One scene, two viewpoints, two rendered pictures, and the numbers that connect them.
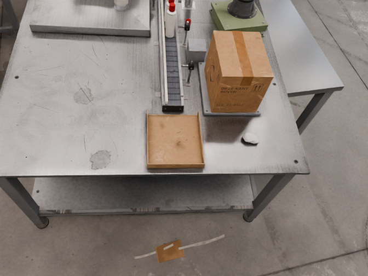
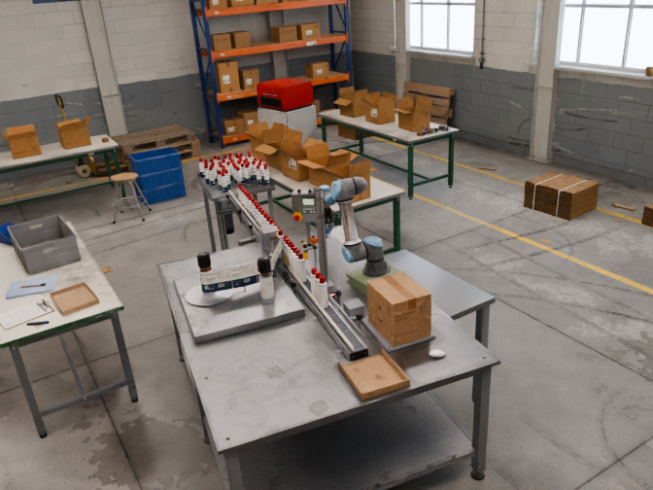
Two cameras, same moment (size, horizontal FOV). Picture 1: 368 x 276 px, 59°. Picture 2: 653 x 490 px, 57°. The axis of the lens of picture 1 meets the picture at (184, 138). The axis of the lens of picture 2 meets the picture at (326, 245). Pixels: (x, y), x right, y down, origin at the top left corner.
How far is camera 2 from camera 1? 1.82 m
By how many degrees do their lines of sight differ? 33
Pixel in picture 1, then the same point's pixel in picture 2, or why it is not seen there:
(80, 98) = (273, 374)
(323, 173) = (533, 407)
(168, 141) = (368, 377)
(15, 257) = not seen: outside the picture
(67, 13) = (223, 319)
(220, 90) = (395, 319)
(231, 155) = (428, 369)
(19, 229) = not seen: outside the picture
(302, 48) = (444, 283)
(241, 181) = (450, 432)
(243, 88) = (412, 311)
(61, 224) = not seen: outside the picture
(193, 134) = (387, 367)
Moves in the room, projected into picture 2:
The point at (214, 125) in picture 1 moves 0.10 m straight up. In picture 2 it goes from (400, 356) to (400, 340)
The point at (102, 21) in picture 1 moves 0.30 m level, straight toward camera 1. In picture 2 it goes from (258, 315) to (280, 338)
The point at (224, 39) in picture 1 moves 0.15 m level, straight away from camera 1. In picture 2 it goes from (379, 283) to (375, 271)
